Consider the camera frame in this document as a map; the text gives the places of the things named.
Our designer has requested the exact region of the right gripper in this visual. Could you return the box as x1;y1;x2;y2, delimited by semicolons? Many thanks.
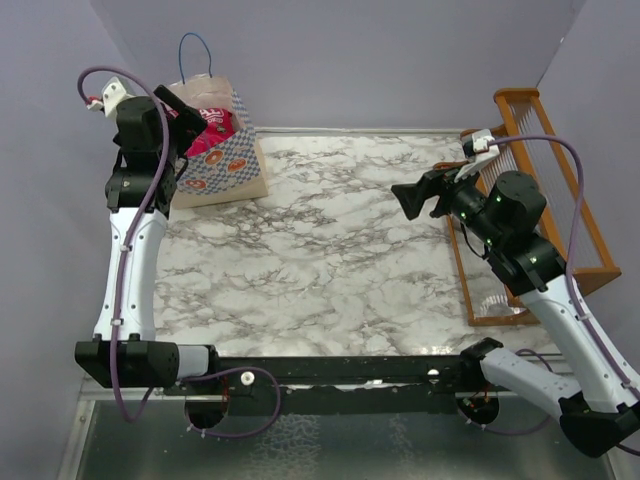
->
393;158;505;248

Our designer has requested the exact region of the red snack bag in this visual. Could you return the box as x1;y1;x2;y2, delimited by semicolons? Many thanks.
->
187;108;235;158

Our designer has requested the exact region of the checkered paper bag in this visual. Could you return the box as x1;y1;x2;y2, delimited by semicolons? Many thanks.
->
169;59;269;209

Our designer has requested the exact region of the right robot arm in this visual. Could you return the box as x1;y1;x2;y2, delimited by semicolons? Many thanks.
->
391;168;639;458

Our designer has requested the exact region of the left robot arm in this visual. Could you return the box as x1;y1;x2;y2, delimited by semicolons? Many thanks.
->
74;77;221;395

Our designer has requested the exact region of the orange wooden rack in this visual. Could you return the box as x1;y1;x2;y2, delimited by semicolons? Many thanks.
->
432;87;623;327

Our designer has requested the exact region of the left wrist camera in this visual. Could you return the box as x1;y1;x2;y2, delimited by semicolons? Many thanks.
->
86;76;135;121

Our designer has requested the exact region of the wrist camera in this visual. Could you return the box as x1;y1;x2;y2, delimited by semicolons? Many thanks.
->
86;76;135;121
455;129;500;182

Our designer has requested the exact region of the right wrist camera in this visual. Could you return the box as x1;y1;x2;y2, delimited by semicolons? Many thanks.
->
455;129;500;182

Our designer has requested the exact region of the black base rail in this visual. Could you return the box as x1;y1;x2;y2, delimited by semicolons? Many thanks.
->
165;355;500;427

